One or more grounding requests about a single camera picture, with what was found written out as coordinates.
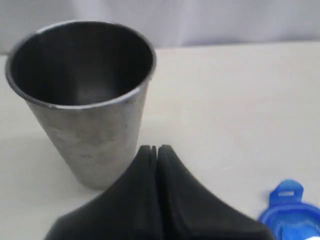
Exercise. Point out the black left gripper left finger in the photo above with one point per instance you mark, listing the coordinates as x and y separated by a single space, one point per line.
128 210

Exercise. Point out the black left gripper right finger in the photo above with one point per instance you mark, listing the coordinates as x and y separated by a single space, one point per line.
191 212

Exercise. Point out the blue plastic lid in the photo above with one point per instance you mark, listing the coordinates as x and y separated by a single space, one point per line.
287 217

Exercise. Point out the stainless steel cup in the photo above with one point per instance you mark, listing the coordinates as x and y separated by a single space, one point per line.
86 83

